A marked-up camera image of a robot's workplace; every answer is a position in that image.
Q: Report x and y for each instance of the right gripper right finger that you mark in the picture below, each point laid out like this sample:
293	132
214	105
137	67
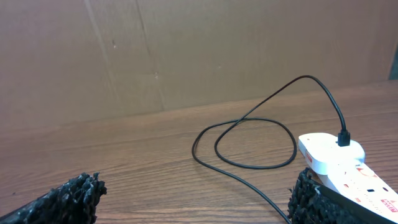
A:
313	203

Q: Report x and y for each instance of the white charger plug adapter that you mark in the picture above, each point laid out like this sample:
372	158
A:
322	152

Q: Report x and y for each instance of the white power strip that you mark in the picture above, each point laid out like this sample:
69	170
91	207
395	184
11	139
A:
353	186

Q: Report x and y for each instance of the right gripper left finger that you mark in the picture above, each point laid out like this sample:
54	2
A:
74	202

